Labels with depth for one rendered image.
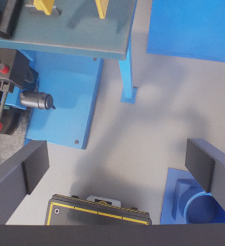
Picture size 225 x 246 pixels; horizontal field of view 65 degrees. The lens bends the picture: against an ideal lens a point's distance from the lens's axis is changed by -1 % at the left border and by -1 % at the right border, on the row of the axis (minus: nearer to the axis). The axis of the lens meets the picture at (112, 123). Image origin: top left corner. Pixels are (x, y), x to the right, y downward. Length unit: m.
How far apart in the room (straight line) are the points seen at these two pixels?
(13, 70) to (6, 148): 1.11
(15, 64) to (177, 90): 1.29
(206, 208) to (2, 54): 1.48
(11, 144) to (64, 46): 1.25
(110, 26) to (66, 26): 0.14
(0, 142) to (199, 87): 1.77
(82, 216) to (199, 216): 0.81
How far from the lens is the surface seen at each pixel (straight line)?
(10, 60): 0.74
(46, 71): 1.77
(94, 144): 1.58
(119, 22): 0.61
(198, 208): 1.51
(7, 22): 0.71
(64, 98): 1.60
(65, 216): 1.37
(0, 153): 1.79
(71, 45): 0.60
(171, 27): 1.48
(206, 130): 1.66
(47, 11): 0.54
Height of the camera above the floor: 1.54
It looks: 78 degrees down
